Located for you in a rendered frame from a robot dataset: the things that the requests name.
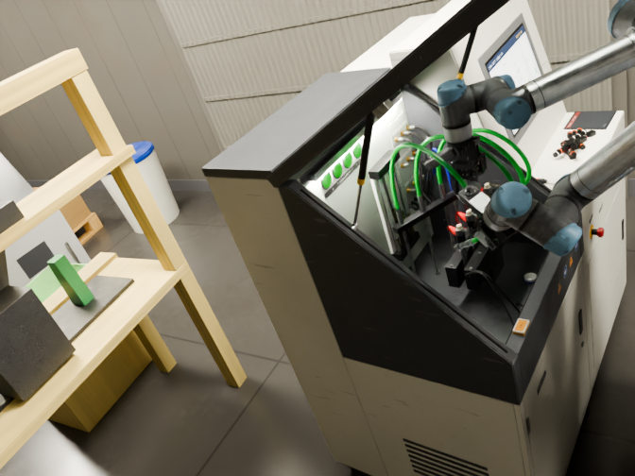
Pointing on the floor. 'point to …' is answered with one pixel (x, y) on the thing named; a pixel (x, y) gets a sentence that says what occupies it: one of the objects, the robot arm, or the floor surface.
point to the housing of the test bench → (329, 110)
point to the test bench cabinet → (445, 424)
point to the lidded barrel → (157, 184)
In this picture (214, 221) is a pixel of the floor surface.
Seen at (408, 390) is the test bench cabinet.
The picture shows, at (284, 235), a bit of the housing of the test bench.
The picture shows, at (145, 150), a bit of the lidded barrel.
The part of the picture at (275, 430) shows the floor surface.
